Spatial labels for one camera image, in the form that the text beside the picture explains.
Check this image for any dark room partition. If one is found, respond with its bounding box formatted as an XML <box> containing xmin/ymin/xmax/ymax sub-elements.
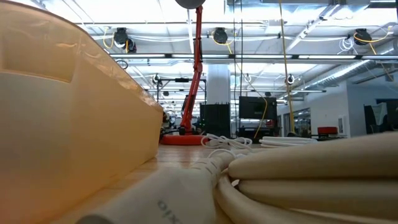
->
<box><xmin>363</xmin><ymin>98</ymin><xmax>398</xmax><ymax>133</ymax></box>

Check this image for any orange translucent plastic tray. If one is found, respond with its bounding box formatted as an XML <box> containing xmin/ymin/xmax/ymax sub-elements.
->
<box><xmin>0</xmin><ymin>0</ymin><xmax>165</xmax><ymax>224</ymax></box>

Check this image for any thin yellow reel cord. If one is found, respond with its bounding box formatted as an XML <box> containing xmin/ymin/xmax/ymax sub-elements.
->
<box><xmin>211</xmin><ymin>30</ymin><xmax>269</xmax><ymax>139</ymax></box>

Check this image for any red desk lamp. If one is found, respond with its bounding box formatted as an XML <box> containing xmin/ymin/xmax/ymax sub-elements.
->
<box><xmin>160</xmin><ymin>0</ymin><xmax>208</xmax><ymax>146</ymax></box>

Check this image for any black perforated box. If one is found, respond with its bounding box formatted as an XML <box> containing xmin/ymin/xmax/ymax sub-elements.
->
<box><xmin>199</xmin><ymin>103</ymin><xmax>231</xmax><ymax>138</ymax></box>

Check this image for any black ceiling cable reel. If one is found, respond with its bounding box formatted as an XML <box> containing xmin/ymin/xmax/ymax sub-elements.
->
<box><xmin>212</xmin><ymin>27</ymin><xmax>229</xmax><ymax>45</ymax></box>
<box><xmin>112</xmin><ymin>27</ymin><xmax>138</xmax><ymax>54</ymax></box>
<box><xmin>353</xmin><ymin>28</ymin><xmax>373</xmax><ymax>46</ymax></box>

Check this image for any silver ventilation duct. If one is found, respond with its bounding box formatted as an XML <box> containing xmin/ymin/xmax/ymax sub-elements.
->
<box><xmin>303</xmin><ymin>58</ymin><xmax>398</xmax><ymax>91</ymax></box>

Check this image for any red box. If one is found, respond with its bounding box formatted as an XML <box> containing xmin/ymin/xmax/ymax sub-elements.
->
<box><xmin>317</xmin><ymin>126</ymin><xmax>338</xmax><ymax>136</ymax></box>

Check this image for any long ceiling light bar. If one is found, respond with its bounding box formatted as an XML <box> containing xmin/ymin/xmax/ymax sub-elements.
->
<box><xmin>107</xmin><ymin>52</ymin><xmax>398</xmax><ymax>62</ymax></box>

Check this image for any thick white HDMI cable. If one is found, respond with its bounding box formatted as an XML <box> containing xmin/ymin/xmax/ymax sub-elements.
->
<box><xmin>259</xmin><ymin>136</ymin><xmax>318</xmax><ymax>149</ymax></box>

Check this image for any white building column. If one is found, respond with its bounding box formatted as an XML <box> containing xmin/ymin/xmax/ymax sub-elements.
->
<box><xmin>206</xmin><ymin>63</ymin><xmax>231</xmax><ymax>105</ymax></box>

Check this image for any black background screen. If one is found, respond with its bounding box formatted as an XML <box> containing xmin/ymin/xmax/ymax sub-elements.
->
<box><xmin>238</xmin><ymin>96</ymin><xmax>277</xmax><ymax>120</ymax></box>

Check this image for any thick yellow hanging cable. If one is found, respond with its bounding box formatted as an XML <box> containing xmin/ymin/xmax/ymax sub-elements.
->
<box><xmin>278</xmin><ymin>0</ymin><xmax>296</xmax><ymax>136</ymax></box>

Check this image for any thin white cable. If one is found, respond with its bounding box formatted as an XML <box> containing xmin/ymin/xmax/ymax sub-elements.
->
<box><xmin>201</xmin><ymin>133</ymin><xmax>253</xmax><ymax>151</ymax></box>

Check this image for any beige HDMI cable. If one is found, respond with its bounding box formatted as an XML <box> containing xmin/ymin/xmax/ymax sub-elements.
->
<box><xmin>76</xmin><ymin>132</ymin><xmax>398</xmax><ymax>224</ymax></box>

